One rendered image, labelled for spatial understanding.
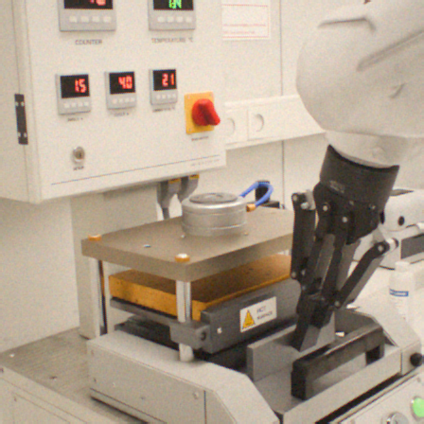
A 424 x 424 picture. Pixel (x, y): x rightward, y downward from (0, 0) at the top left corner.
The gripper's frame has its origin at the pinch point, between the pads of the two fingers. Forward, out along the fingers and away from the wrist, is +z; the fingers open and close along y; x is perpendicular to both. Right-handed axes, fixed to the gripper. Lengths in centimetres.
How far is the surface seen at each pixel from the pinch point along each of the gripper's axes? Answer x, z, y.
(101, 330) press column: -13.2, 9.5, -19.1
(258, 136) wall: 65, 12, -64
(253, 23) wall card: 70, -10, -78
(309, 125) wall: 85, 12, -66
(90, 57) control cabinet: -7.8, -18.7, -35.5
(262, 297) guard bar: -3.3, -1.1, -4.8
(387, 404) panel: 6.8, 8.3, 9.2
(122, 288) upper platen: -10.5, 4.5, -19.7
